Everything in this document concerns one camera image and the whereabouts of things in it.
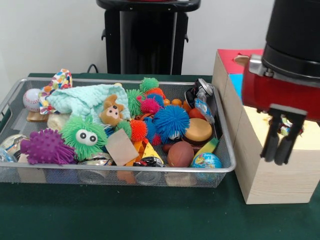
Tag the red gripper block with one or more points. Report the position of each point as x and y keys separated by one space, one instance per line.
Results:
x=280 y=95

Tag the colourful spotted cloth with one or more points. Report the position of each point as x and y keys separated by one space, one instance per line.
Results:
x=60 y=78
x=285 y=127

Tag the clear plastic bottle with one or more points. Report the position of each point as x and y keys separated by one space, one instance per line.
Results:
x=205 y=110

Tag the doll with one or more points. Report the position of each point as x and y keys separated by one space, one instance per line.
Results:
x=112 y=111

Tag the mint green knitted cloth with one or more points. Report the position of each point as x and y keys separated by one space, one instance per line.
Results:
x=75 y=100

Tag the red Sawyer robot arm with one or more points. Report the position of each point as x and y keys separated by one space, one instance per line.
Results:
x=295 y=37

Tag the wooden box with three holes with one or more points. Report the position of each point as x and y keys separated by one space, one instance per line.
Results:
x=275 y=180

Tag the shallow clear mesh bin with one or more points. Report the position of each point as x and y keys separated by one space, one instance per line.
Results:
x=75 y=177

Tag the small globe ball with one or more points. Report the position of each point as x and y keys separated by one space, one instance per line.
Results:
x=207 y=160

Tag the toy hamburger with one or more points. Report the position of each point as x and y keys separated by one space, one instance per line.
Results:
x=199 y=130

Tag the small orange ball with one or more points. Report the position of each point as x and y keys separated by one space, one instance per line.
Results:
x=195 y=113

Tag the black and red soda can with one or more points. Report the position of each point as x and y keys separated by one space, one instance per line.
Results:
x=202 y=88

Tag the small brown football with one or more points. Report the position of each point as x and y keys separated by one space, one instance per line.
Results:
x=180 y=155

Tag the blue spiky rubber ball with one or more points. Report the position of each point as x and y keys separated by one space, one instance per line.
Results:
x=171 y=120

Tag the plain wooden block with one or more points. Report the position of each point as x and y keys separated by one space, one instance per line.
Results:
x=121 y=150

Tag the dark green tablecloth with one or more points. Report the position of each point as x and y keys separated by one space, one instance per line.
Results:
x=125 y=212

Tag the green spiky toy with eyes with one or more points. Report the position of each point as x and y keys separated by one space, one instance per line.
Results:
x=76 y=132

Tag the purple spiky rubber toy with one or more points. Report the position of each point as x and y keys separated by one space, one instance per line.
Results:
x=46 y=147

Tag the white baseball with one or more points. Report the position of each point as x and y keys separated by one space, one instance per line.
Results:
x=30 y=100

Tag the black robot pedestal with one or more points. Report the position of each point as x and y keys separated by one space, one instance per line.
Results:
x=147 y=37

